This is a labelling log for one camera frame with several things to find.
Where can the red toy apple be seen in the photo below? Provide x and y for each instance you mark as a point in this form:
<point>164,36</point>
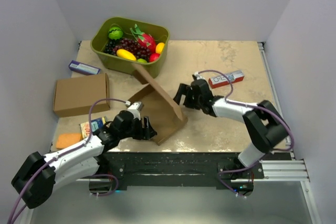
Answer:
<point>153,57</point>

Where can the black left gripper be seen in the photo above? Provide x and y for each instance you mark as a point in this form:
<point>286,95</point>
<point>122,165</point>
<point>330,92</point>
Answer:
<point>146,132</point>

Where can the black toy grapes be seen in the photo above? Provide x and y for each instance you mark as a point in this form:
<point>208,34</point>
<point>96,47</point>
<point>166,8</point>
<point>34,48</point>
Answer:
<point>110,47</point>

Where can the olive green plastic bin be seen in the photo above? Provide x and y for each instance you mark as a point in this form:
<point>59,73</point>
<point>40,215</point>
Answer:
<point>112,62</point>

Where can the green toy lime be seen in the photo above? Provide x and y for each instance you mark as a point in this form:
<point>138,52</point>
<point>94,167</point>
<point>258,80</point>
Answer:
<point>141,60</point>

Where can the orange toy fruit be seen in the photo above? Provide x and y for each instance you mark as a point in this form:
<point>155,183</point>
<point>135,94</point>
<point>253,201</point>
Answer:
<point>159,47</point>

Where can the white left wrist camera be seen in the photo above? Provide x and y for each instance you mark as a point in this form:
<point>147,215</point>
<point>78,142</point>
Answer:
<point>135,108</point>

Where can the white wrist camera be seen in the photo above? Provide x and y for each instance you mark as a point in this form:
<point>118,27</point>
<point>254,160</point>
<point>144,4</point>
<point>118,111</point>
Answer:
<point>135,108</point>
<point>198,76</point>

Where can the pink toy dragon fruit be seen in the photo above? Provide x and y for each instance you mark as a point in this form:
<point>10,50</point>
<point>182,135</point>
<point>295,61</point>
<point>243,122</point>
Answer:
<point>143,39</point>

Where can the orange sponge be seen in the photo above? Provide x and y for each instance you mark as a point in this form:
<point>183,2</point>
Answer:
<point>67,139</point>

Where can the purple rectangular box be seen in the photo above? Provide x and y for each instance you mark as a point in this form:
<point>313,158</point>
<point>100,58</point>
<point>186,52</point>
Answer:
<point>83,68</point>

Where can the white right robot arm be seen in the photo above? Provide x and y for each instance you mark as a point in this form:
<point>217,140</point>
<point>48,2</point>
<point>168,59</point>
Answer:
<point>265,126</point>

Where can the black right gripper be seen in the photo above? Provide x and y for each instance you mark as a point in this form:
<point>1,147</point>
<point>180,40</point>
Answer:
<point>185,90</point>

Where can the green toy melon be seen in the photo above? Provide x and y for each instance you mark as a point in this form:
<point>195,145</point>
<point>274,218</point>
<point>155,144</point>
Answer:
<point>115,33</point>

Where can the dark purple toy grapes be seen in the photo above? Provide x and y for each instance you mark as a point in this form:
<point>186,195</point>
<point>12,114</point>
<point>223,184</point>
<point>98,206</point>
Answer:
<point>135,48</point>

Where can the closed brown cardboard box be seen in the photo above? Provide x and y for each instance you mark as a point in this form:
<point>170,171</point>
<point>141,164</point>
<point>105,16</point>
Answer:
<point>75,96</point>

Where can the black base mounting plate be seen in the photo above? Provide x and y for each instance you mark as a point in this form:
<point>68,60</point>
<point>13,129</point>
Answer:
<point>185,169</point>

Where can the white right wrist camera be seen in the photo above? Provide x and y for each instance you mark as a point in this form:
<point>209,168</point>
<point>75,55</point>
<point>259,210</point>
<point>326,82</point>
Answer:
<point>198,76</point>

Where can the aluminium frame rail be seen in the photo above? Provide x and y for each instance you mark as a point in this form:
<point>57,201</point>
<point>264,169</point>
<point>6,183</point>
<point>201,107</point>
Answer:
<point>285,171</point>

